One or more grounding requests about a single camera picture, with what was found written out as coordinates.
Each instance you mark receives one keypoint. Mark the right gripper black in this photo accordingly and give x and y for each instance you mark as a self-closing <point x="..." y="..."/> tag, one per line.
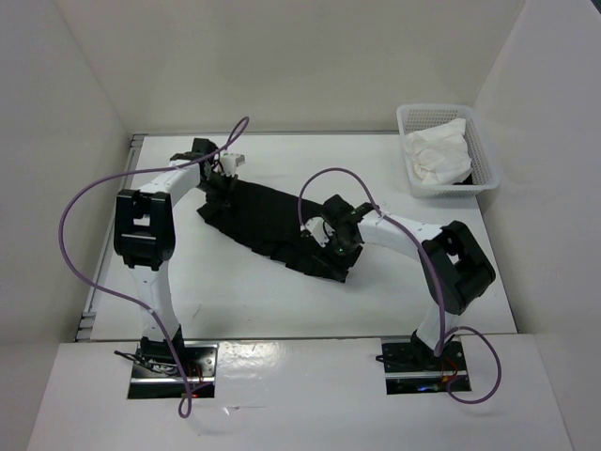
<point x="348" y="260"/>

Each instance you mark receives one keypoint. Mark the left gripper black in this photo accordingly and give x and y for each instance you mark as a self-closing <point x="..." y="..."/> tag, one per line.
<point x="225" y="199"/>

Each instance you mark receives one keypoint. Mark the black skirt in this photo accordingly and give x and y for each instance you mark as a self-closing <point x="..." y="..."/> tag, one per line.
<point x="265" y="220"/>

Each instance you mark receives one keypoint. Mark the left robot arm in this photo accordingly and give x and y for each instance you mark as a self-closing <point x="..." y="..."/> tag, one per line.
<point x="145" y="238"/>

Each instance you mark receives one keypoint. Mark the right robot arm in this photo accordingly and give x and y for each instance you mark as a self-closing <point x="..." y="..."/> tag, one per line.
<point x="456" y="268"/>

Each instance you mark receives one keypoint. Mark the white skirt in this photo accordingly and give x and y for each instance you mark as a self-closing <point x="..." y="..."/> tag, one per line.
<point x="440" y="155"/>

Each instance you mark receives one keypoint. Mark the white plastic basket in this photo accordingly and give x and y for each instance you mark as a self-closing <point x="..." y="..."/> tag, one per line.
<point x="484" y="176"/>

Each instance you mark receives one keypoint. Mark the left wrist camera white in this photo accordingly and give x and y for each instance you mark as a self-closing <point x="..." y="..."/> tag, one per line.
<point x="229" y="163"/>

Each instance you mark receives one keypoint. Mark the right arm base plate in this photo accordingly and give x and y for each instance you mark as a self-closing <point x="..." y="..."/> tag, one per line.
<point x="412" y="368"/>

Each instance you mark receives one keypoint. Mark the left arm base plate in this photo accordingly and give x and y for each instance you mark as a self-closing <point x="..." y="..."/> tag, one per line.
<point x="157" y="377"/>

